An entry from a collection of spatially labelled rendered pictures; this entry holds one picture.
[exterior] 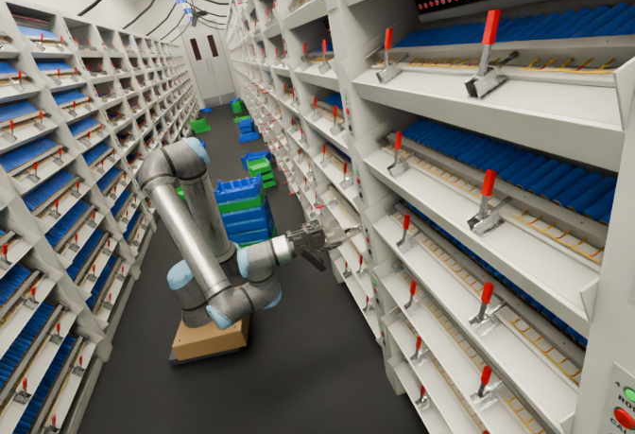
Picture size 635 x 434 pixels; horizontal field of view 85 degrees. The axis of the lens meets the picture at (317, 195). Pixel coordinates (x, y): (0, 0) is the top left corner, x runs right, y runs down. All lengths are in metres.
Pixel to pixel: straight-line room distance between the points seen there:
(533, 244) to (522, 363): 0.20
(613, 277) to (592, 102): 0.15
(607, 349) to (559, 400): 0.18
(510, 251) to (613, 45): 0.25
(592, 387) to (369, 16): 0.74
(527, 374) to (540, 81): 0.40
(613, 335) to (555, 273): 0.09
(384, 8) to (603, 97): 0.58
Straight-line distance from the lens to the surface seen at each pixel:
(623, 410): 0.48
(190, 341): 1.73
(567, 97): 0.41
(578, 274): 0.48
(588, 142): 0.38
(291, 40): 1.52
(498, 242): 0.53
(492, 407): 0.82
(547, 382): 0.63
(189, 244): 1.19
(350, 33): 0.85
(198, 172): 1.36
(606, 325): 0.44
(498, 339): 0.66
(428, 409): 1.27
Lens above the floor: 1.23
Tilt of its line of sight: 24 degrees down
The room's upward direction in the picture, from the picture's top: 12 degrees counter-clockwise
